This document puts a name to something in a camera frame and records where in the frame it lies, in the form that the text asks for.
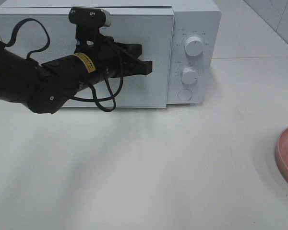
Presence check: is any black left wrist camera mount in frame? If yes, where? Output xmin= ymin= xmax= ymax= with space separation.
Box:
xmin=68 ymin=6 xmax=111 ymax=47

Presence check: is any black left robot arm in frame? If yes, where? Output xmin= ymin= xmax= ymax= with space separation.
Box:
xmin=0 ymin=37 xmax=153 ymax=114

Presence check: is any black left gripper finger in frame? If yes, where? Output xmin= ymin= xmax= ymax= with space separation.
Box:
xmin=127 ymin=56 xmax=153 ymax=76
xmin=121 ymin=43 xmax=142 ymax=58

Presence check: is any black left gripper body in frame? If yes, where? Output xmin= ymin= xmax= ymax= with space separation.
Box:
xmin=42 ymin=36 xmax=134 ymax=85

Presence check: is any white microwave knob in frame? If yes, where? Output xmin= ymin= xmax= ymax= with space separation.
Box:
xmin=181 ymin=67 xmax=199 ymax=85
xmin=184 ymin=34 xmax=204 ymax=57

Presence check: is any white microwave oven body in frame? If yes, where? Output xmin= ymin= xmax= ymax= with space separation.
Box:
xmin=0 ymin=0 xmax=221 ymax=106

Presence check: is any round white door-release button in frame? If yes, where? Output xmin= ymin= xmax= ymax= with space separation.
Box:
xmin=178 ymin=89 xmax=192 ymax=101

